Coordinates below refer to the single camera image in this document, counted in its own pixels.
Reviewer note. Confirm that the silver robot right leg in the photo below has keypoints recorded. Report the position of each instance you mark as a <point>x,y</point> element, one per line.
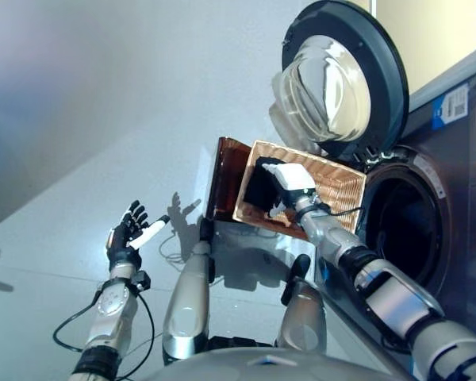
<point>303,313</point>

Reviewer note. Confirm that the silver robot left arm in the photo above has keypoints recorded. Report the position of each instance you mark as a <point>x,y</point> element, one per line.
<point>111,313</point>

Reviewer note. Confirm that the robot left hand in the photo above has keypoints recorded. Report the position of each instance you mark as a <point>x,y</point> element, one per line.
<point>125,242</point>

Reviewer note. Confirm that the blue white energy label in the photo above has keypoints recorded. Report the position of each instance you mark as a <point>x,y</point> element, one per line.
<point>452,105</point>

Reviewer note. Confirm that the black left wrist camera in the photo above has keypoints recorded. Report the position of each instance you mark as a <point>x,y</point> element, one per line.
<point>143,280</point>

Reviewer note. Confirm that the grey front-load washing machine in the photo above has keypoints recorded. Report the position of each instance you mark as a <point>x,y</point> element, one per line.
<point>452,198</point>

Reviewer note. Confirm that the white and beige cabinet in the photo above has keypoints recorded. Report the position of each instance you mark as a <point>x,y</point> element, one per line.
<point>432,35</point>

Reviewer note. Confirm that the silver robot leg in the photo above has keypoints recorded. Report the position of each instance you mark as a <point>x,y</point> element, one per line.
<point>188,301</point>
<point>303,313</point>

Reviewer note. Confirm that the glossy brown wooden stool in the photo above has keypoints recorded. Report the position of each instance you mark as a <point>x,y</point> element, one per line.
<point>226,178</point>

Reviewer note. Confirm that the black garment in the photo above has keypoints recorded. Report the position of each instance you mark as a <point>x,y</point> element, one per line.
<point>262,186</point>

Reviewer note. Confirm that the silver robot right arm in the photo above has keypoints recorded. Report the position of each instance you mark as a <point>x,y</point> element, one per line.
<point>381,285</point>

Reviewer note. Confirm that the woven wicker laundry basket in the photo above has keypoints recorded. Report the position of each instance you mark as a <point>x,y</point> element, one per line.
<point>333,186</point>

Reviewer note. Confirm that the silver robot left leg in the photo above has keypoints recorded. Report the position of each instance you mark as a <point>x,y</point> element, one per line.
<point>188,301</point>

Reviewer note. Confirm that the round glass washer door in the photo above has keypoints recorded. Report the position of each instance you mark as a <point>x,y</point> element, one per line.
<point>341,91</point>

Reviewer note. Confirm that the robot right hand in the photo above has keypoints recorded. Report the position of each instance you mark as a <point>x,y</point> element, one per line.
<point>289,180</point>

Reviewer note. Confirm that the grey robot torso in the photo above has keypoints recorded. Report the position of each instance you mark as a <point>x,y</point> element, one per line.
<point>269,367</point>

